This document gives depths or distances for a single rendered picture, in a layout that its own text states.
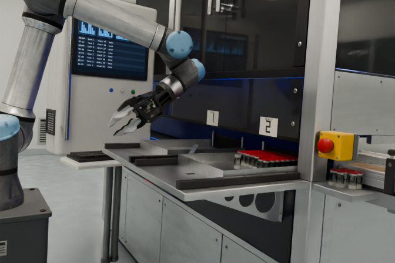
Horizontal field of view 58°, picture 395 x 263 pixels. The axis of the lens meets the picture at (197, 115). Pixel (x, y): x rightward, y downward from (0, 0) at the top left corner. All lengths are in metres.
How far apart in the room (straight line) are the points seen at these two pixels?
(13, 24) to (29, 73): 5.20
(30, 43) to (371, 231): 1.22
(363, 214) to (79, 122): 1.22
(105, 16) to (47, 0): 0.15
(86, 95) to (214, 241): 0.87
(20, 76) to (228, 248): 0.93
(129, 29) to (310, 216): 0.73
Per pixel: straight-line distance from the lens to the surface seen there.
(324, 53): 1.07
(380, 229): 1.41
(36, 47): 1.15
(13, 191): 1.07
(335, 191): 1.03
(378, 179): 1.08
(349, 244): 1.29
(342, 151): 1.00
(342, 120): 1.14
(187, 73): 1.15
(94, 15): 1.02
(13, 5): 6.38
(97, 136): 1.77
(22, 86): 1.15
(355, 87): 1.18
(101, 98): 1.76
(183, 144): 1.55
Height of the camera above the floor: 1.11
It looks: 3 degrees down
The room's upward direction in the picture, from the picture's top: 3 degrees clockwise
